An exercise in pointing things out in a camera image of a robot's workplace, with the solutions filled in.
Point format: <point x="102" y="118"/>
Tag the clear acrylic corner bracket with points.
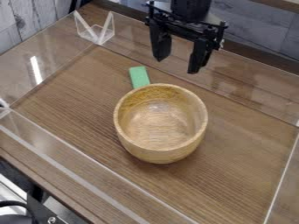
<point x="95" y="33"/>

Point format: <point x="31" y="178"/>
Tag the round wooden bowl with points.
<point x="161" y="121"/>

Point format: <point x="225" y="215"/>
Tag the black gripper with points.
<point x="189" y="19"/>

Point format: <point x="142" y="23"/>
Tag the black metal table bracket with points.
<point x="42" y="214"/>

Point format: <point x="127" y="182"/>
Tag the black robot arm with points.
<point x="186" y="19"/>

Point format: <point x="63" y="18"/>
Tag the green rectangular block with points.
<point x="139" y="76"/>

